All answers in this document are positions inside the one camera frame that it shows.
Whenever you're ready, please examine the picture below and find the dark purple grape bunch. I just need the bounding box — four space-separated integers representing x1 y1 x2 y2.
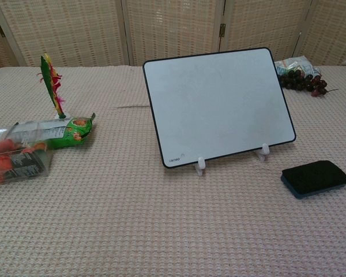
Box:
277 69 340 98

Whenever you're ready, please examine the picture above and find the crumpled white green plastic bag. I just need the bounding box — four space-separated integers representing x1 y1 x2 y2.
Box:
273 56 321 79

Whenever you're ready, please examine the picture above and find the clear plastic snack package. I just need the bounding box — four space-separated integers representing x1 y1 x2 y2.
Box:
0 121 56 185

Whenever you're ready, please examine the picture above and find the white plastic board stand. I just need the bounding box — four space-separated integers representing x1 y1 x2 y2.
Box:
193 143 270 176

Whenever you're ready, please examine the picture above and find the white board with black frame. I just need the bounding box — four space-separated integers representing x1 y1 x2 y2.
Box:
142 47 297 169

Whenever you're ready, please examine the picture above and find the woven bamboo folding screen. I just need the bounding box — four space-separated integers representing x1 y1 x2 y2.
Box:
0 0 346 72

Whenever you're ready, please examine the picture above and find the green snack bag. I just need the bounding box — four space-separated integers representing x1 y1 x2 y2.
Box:
44 113 96 151

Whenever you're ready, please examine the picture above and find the black whiteboard eraser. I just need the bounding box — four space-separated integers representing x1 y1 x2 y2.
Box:
281 159 346 200

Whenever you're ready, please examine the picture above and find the beige waffle tablecloth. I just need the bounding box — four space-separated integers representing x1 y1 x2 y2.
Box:
0 63 346 277

